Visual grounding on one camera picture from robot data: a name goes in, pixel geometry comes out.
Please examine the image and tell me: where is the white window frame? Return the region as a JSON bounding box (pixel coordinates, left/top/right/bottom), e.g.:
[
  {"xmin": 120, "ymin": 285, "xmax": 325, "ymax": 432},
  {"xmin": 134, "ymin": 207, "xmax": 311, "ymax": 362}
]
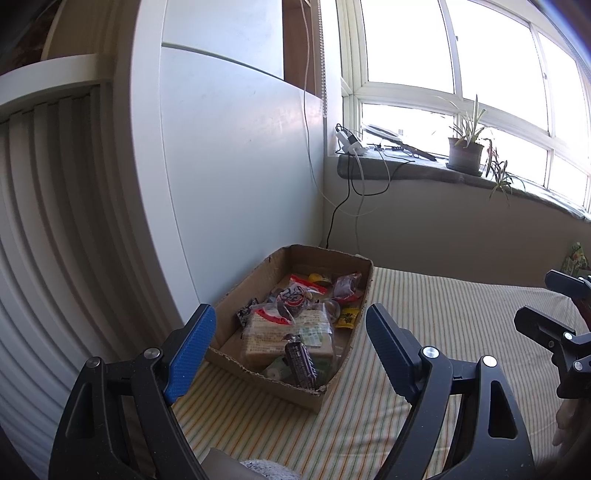
[{"xmin": 337, "ymin": 0, "xmax": 591, "ymax": 219}]

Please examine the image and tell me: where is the grey knit cloth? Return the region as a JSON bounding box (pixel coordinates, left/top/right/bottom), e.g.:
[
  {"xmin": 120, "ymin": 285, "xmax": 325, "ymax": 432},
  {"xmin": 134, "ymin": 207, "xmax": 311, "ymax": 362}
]
[{"xmin": 207, "ymin": 445, "xmax": 302, "ymax": 480}]

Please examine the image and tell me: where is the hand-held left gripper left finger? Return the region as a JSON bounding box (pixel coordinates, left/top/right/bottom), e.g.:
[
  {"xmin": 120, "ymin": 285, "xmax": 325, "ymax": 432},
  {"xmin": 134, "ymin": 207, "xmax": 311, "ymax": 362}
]
[{"xmin": 48, "ymin": 303, "xmax": 217, "ymax": 480}]

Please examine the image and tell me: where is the white power strip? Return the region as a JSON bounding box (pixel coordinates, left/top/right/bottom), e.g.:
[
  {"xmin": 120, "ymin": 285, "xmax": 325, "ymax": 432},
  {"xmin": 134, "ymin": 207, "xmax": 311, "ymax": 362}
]
[{"xmin": 335, "ymin": 124, "xmax": 368, "ymax": 156}]

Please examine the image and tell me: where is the wooden bookshelf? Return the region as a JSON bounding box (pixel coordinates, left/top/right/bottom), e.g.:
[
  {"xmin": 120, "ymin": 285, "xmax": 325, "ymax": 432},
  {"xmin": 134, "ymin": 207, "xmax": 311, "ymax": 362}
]
[{"xmin": 282, "ymin": 0, "xmax": 324, "ymax": 97}]

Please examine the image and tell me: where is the clear bread package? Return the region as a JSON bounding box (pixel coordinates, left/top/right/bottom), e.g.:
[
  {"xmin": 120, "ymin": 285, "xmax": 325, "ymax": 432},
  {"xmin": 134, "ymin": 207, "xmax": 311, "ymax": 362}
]
[{"xmin": 239, "ymin": 310, "xmax": 336, "ymax": 371}]

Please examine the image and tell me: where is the green gift bag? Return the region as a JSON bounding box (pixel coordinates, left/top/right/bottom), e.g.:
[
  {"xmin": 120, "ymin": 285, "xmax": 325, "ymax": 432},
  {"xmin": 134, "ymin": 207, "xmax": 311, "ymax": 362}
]
[{"xmin": 560, "ymin": 242, "xmax": 591, "ymax": 278}]

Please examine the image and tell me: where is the person's right hand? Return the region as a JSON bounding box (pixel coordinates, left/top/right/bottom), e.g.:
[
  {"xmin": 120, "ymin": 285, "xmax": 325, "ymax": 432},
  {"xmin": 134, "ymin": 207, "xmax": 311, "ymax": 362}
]
[{"xmin": 555, "ymin": 400, "xmax": 584, "ymax": 448}]

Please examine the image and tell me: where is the clear packet with red snack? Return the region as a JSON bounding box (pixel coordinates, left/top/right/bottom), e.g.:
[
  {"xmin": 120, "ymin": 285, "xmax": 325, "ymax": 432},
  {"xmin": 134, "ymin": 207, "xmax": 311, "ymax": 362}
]
[{"xmin": 332, "ymin": 272, "xmax": 363, "ymax": 306}]

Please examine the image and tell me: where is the black cable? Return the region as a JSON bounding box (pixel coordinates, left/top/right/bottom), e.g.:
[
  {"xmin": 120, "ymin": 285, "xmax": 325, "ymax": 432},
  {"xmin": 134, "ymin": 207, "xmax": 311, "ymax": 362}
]
[{"xmin": 325, "ymin": 156, "xmax": 417, "ymax": 248}]

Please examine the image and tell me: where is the white wardrobe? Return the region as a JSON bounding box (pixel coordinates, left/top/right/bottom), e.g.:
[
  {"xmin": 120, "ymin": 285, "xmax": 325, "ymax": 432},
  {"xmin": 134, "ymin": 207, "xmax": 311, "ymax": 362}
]
[{"xmin": 0, "ymin": 0, "xmax": 330, "ymax": 480}]

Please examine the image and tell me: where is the white beaded cord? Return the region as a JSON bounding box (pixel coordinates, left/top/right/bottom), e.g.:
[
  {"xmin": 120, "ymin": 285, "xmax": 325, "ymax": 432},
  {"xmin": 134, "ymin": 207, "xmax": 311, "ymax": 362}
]
[{"xmin": 318, "ymin": 0, "xmax": 328, "ymax": 117}]

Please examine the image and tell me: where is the white cable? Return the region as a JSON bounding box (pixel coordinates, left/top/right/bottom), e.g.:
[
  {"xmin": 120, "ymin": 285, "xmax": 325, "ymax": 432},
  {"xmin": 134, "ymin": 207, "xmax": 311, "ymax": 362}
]
[{"xmin": 299, "ymin": 0, "xmax": 393, "ymax": 259}]

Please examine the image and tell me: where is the colourful round snack packet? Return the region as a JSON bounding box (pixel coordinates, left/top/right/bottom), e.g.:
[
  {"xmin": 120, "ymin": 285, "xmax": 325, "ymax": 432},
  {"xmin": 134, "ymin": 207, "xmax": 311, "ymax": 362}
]
[{"xmin": 276, "ymin": 285, "xmax": 310, "ymax": 309}]

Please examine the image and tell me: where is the potted spider plant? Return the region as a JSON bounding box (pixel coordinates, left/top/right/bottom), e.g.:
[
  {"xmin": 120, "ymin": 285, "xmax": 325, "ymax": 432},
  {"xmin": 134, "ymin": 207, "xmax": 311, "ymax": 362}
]
[{"xmin": 436, "ymin": 94, "xmax": 528, "ymax": 205}]

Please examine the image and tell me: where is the red white candy wrapper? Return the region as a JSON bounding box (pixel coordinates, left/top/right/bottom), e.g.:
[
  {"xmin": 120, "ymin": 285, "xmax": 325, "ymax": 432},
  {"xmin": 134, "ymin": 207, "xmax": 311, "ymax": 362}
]
[{"xmin": 256, "ymin": 307, "xmax": 292, "ymax": 326}]

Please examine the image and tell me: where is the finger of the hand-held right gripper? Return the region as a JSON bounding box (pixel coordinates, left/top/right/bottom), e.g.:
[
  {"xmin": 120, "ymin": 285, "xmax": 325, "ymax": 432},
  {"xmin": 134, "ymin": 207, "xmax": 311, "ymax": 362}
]
[
  {"xmin": 544, "ymin": 270, "xmax": 591, "ymax": 309},
  {"xmin": 513, "ymin": 305, "xmax": 591, "ymax": 400}
]

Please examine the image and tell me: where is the ring light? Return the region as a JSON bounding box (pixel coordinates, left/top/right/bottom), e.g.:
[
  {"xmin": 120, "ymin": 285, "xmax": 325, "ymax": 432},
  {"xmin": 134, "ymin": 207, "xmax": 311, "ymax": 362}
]
[{"xmin": 362, "ymin": 122, "xmax": 437, "ymax": 162}]

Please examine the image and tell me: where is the striped bed sheet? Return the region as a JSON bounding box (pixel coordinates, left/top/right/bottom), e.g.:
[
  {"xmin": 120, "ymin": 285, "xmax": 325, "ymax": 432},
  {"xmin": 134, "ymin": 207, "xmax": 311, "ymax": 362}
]
[{"xmin": 173, "ymin": 265, "xmax": 585, "ymax": 480}]

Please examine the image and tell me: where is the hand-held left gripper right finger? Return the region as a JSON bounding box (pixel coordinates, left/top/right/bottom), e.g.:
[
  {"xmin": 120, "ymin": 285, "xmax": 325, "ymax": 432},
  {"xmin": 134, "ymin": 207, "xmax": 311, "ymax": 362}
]
[{"xmin": 366, "ymin": 303, "xmax": 536, "ymax": 480}]

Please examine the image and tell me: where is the grey windowsill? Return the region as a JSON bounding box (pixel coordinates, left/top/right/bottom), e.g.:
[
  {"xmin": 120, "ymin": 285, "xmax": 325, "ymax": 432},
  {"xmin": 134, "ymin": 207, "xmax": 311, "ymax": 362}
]
[{"xmin": 337, "ymin": 152, "xmax": 591, "ymax": 223}]

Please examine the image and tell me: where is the cardboard box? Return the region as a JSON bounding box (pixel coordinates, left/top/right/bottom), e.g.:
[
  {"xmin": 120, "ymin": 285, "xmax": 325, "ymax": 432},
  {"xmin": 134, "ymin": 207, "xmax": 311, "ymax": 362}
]
[{"xmin": 205, "ymin": 244, "xmax": 374, "ymax": 414}]

